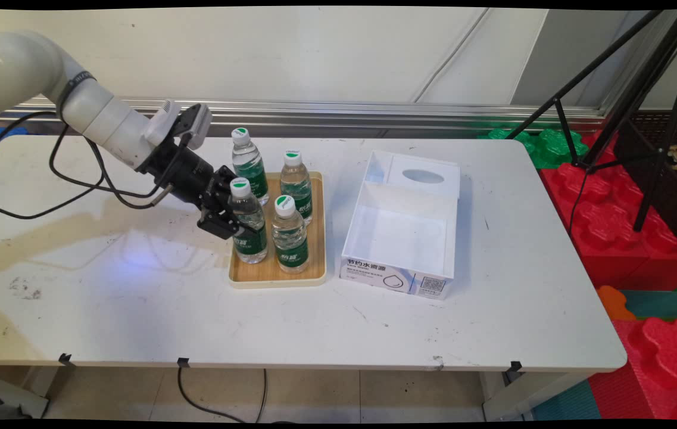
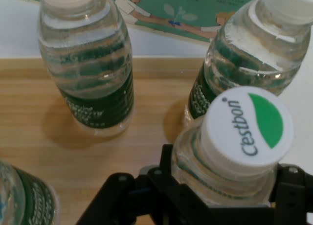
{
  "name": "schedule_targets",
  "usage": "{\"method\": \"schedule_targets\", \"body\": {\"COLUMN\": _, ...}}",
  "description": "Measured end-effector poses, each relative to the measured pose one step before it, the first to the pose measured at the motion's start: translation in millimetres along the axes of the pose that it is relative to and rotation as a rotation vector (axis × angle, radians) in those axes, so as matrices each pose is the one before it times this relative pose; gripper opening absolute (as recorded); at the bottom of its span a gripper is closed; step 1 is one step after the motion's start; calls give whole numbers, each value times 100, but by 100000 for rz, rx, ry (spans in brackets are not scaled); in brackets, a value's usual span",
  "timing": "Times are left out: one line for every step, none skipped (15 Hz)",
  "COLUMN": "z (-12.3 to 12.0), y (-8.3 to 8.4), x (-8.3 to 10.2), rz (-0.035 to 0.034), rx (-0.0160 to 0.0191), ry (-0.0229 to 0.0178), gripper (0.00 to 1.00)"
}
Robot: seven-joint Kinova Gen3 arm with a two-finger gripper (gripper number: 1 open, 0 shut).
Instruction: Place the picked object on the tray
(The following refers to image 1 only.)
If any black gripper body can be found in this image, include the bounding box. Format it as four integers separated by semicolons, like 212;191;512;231
138;141;224;209

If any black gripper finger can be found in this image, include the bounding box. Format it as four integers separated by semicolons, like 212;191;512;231
213;165;238;192
196;201;255;241

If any green label water bottle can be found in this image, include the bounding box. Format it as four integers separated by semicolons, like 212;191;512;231
229;178;269;265
231;127;270;207
271;195;309;274
280;150;313;227

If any wooden tray with cream rim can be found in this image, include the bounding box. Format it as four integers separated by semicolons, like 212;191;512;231
229;171;327;290

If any white cardboard box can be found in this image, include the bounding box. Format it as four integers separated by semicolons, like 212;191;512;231
339;150;461;300

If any green foam block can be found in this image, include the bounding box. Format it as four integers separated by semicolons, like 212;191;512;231
477;128;589;170

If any white table leg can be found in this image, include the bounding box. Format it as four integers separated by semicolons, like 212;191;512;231
481;371;592;422

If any large red foam block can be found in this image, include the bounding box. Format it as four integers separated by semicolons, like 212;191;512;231
539;130;677;291

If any orange foam piece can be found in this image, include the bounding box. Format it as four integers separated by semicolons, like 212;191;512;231
597;285;637;321

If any black tripod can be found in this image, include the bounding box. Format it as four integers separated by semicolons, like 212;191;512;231
505;8;677;233

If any dark brown box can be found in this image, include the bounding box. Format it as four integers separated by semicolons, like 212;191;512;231
614;112;677;248

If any teal foam mat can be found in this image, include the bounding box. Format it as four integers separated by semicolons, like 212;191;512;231
620;290;677;323

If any red foam floor block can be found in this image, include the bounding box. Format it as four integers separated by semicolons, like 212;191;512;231
587;318;677;421

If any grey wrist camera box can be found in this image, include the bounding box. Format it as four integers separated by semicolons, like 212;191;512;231
180;103;213;150

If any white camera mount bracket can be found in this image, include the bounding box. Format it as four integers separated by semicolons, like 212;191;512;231
146;100;182;147

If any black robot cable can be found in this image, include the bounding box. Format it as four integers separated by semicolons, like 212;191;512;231
0;137;107;220
0;110;59;158
49;122;194;210

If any aluminium wall rail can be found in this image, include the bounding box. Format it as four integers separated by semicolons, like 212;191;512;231
0;97;608;139

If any black strap on arm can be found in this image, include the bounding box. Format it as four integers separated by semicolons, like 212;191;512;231
55;71;98;120

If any black cable under table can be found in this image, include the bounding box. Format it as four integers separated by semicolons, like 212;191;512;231
177;365;247;423
255;369;268;423

